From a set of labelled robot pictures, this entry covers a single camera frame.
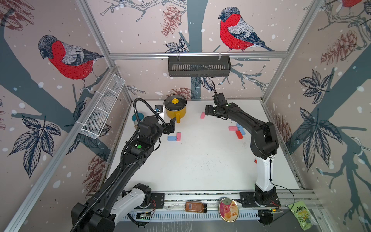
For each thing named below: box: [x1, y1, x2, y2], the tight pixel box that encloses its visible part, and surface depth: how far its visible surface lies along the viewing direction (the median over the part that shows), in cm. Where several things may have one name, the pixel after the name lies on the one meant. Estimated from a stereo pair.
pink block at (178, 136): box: [176, 131, 182, 142], surface depth 101 cm
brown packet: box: [185, 201, 208, 214], surface depth 70 cm
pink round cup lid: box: [218, 197, 240, 223], surface depth 70 cm
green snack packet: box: [287, 201, 319, 232], surface depth 70 cm
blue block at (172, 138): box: [167, 135, 177, 142], surface depth 100 cm
